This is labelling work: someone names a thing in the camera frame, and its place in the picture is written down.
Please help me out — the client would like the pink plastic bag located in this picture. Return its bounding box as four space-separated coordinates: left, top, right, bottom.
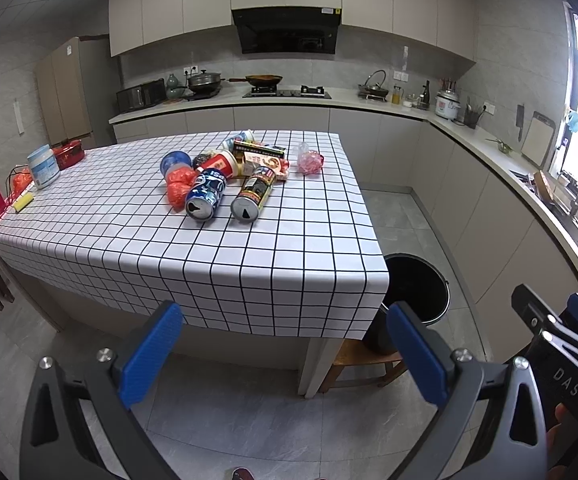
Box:
297 142 324 176

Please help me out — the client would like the red plastic bag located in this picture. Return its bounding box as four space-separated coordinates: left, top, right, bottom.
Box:
165 166 199 210

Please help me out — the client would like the blue Pepsi can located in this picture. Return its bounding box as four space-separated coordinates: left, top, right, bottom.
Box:
185 168 227 221

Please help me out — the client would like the coconut juice can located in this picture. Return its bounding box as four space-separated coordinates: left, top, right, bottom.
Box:
231 166 276 222

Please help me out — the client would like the blue paper bowl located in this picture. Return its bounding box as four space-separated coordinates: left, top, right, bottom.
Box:
160 151 193 177

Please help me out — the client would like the snack box black yellow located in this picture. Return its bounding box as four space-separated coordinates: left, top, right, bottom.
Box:
233 139 290 181

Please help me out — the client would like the red paper cup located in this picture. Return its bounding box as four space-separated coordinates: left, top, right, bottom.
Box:
199 151 240 179

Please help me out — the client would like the blue white paper cup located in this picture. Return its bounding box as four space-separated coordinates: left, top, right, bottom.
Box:
217 129 254 152

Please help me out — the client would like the black trash bin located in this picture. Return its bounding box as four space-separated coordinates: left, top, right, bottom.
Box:
362 252 450 356

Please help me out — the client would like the person's right hand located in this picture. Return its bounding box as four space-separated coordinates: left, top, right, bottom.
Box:
546 403 578 480

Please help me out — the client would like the wooden stool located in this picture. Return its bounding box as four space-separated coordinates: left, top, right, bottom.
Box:
318 339 407 393

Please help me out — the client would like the cutting board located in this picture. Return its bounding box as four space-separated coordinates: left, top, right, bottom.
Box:
521 112 556 169

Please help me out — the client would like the person's shoe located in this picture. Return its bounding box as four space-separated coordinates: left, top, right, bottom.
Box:
231 467 255 480

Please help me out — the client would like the cleaver knife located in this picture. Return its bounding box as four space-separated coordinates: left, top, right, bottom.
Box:
516 104 525 142

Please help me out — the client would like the utensil holder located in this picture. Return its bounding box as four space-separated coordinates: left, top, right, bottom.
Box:
464 104 486 129

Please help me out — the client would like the white rice cooker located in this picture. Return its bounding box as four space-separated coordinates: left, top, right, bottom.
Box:
434 89 460 120

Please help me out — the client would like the yellow sponge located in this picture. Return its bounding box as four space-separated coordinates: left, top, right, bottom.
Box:
12 192 34 214

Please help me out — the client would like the white blue tub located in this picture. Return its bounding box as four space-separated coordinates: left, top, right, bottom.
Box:
27 144 60 188

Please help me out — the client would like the kettle on tray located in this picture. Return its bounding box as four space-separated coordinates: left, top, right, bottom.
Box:
357 70 389 102

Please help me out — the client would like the checkered tablecloth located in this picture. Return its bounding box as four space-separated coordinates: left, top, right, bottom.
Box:
0 130 389 339

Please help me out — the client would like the gas stove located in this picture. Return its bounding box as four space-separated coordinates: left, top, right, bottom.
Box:
245 86 331 100

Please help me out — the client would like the black microwave oven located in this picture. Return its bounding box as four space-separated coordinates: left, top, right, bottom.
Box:
117 78 167 114

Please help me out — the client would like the beige refrigerator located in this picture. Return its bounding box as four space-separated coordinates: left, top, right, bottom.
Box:
34 35 121 148

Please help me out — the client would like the frying pan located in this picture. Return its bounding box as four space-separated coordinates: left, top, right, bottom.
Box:
228 74 283 88

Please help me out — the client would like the green ceramic vase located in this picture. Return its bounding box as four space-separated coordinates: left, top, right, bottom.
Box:
165 74 186 100

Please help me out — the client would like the black range hood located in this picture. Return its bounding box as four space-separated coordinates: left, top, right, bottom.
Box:
231 6 342 54

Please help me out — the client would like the black pot with lid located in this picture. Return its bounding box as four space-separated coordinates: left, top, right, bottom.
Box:
186 70 223 94

